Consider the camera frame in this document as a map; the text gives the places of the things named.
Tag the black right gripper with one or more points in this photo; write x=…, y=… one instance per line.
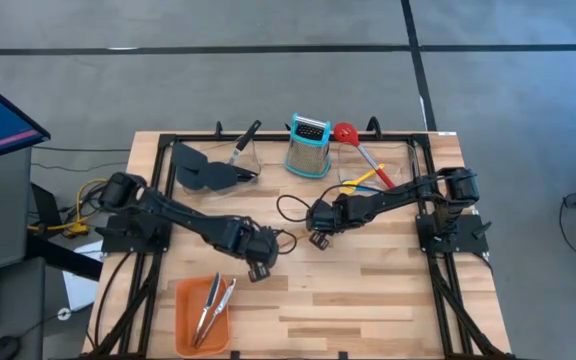
x=328, y=215

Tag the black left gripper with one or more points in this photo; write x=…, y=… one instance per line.
x=258, y=247

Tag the blue silicone spoon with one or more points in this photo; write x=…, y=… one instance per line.
x=368, y=189

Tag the yellow silicone spoon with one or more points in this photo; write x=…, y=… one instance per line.
x=363, y=177

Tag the black spatula with steel shaft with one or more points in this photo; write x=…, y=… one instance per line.
x=220, y=176

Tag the red slotted spoon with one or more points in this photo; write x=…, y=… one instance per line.
x=345, y=134

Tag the clear plastic bin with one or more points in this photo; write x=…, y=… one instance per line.
x=403, y=160
x=218, y=150

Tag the orange plastic bin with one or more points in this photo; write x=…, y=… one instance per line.
x=188, y=320

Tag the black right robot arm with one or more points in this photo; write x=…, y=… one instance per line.
x=398, y=197

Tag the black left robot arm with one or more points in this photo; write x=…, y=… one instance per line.
x=183, y=215

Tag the teal steel box grater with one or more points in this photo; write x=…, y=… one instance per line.
x=308, y=150

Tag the white paper sheet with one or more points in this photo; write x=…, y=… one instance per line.
x=80, y=285

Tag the black desk leg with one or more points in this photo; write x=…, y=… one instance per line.
x=63, y=260

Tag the black computer mouse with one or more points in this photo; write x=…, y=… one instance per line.
x=0, y=348

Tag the black metal table frame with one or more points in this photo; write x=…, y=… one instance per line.
x=268, y=137

